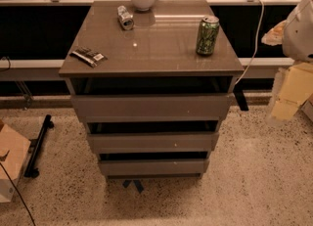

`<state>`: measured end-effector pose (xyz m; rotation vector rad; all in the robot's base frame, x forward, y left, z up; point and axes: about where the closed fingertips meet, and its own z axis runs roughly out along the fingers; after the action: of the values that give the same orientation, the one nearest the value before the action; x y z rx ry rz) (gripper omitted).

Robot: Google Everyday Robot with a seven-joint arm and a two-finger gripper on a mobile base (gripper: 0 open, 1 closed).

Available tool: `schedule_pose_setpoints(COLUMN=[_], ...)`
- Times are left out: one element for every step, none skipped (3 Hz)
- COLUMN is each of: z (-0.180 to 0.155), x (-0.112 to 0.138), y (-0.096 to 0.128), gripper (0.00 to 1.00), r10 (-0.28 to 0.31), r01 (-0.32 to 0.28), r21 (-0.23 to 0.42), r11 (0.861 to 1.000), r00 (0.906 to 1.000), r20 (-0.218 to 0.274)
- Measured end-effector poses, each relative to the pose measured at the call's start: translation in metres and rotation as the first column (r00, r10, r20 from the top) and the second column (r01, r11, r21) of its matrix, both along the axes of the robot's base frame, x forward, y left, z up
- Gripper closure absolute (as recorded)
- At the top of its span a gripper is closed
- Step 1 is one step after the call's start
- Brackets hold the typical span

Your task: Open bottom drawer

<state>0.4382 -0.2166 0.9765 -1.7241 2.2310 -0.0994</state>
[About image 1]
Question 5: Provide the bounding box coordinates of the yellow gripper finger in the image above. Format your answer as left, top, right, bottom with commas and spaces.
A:
270, 63, 313, 121
261, 21, 286, 46

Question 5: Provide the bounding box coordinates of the grey bottom drawer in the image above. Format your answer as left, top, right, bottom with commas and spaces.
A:
99, 159, 209, 177

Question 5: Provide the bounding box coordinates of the grey drawer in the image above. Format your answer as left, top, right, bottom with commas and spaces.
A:
87, 132, 219, 154
99, 159, 209, 177
71, 95, 230, 122

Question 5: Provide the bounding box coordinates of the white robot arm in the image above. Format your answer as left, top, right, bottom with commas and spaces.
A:
261, 0, 313, 123

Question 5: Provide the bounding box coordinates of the grey drawer cabinet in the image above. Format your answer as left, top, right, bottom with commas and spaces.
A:
60, 0, 243, 179

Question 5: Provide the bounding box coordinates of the grey top drawer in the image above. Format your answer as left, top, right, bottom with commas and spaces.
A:
71, 95, 230, 122

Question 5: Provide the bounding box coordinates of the grey middle drawer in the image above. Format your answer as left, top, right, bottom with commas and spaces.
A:
87, 132, 219, 154

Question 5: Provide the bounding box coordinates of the cardboard box right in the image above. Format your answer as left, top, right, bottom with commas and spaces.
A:
301, 95, 313, 121

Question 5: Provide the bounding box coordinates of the cardboard box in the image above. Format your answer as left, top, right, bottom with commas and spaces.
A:
0, 121, 30, 203
301, 95, 313, 121

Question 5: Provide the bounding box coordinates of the green soda can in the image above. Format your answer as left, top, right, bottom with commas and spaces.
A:
196, 15, 219, 56

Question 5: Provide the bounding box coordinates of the crushed silver can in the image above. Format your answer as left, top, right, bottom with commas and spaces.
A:
117, 5, 134, 30

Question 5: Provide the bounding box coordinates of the black snack wrapper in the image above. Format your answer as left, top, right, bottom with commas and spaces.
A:
70, 47, 107, 68

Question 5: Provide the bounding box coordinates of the blue tape cross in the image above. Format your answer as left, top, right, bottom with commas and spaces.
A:
122, 180, 144, 194

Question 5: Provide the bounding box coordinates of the black metal stand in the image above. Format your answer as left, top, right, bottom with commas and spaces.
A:
24, 114, 54, 178

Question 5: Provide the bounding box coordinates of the cardboard box left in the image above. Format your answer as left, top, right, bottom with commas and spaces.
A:
0, 121, 30, 203

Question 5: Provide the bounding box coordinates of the white cable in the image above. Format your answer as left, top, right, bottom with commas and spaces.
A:
235, 0, 265, 85

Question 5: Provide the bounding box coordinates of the black cable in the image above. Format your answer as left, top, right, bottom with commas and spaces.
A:
0, 161, 37, 226

